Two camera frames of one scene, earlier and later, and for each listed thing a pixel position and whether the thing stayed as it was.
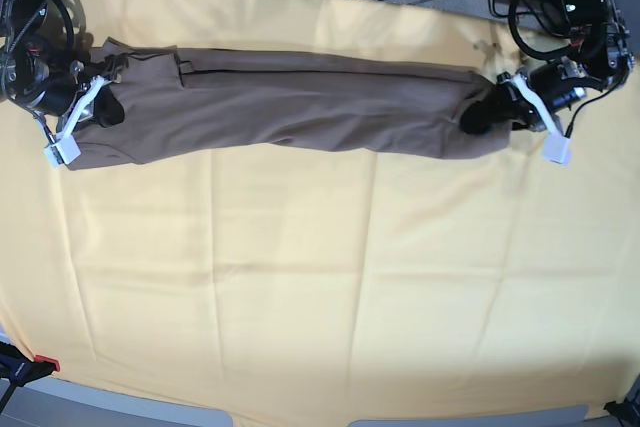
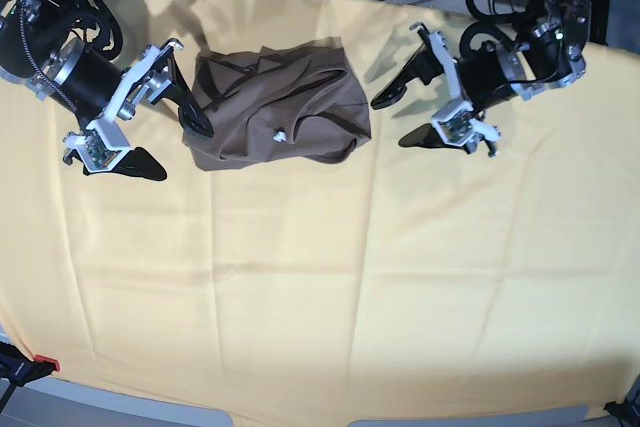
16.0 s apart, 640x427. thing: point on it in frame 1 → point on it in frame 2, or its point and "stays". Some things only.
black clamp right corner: (627, 412) stays
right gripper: (542, 91) → (485, 76)
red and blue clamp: (18, 368) stays
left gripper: (69, 93) → (97, 91)
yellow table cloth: (316, 281) stays
